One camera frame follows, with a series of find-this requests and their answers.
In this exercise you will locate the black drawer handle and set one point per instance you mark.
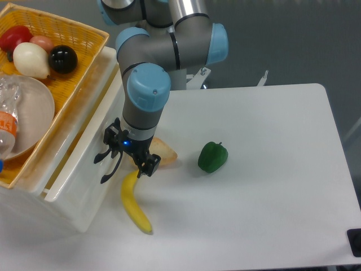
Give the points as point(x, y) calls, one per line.
point(106, 177)
point(100, 156)

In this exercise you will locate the clear plastic bottle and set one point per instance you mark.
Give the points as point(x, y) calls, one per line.
point(9, 114)

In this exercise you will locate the black lower drawer handle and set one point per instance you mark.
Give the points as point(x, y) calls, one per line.
point(106, 177)

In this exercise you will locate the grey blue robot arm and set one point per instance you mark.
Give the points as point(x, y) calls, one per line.
point(147, 86)

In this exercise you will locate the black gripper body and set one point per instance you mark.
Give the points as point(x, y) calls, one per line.
point(138, 150)

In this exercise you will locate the black corner device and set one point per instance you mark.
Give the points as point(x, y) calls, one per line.
point(354, 237)

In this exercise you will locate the pink round fruit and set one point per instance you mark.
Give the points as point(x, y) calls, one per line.
point(43, 41)

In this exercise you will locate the yellow banana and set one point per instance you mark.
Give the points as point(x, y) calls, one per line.
point(130, 204)

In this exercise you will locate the beige bowl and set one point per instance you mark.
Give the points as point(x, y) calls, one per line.
point(36, 109)

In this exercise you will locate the green bell pepper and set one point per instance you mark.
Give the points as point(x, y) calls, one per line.
point(212, 157)

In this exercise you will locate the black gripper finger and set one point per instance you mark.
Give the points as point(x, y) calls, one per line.
point(148, 164)
point(111, 134)

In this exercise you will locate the black top drawer handle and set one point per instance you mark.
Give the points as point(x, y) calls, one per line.
point(100, 156)

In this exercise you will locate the white drawer cabinet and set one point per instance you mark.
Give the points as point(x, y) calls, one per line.
point(28, 195)

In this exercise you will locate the red bell pepper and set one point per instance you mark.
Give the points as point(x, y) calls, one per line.
point(15, 36)

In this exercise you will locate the orange wicker basket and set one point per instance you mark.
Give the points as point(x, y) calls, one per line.
point(87, 42)

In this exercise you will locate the white pear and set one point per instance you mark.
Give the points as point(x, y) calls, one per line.
point(31, 60)

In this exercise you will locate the toast bread slice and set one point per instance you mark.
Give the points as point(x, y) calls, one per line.
point(160, 148)

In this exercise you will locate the black round fruit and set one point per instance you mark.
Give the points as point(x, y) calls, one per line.
point(62, 59)

